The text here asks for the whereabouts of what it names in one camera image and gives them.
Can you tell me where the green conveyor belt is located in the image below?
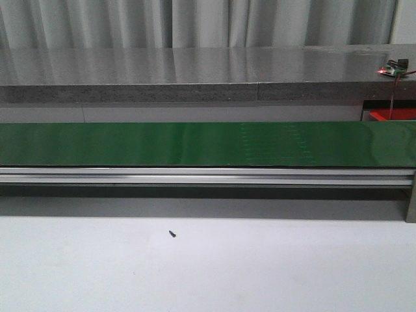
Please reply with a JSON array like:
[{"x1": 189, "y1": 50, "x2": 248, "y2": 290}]
[{"x1": 1, "y1": 121, "x2": 415, "y2": 168}]

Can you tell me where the grey stone back bench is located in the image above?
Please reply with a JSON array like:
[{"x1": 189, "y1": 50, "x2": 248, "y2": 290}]
[{"x1": 1, "y1": 44, "x2": 415, "y2": 103}]

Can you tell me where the red plastic bin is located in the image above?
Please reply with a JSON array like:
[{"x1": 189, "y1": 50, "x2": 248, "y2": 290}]
[{"x1": 369, "y1": 109, "x2": 416, "y2": 122}]

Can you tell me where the small green circuit board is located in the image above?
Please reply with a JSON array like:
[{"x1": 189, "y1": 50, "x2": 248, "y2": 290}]
[{"x1": 377, "y1": 58, "x2": 409, "y2": 77}]

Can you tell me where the grey conveyor support leg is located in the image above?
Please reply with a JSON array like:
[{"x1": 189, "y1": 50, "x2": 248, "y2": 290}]
[{"x1": 405, "y1": 176, "x2": 416, "y2": 224}]

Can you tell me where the grey curtain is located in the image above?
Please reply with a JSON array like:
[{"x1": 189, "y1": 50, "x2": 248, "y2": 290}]
[{"x1": 1, "y1": 1, "x2": 397, "y2": 49}]

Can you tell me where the aluminium conveyor side rail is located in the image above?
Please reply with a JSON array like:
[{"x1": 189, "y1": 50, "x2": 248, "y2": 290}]
[{"x1": 1, "y1": 167, "x2": 415, "y2": 187}]

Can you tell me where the thin sensor cable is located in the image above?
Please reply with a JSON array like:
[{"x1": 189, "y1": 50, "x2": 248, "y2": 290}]
[{"x1": 388, "y1": 70, "x2": 416, "y2": 122}]

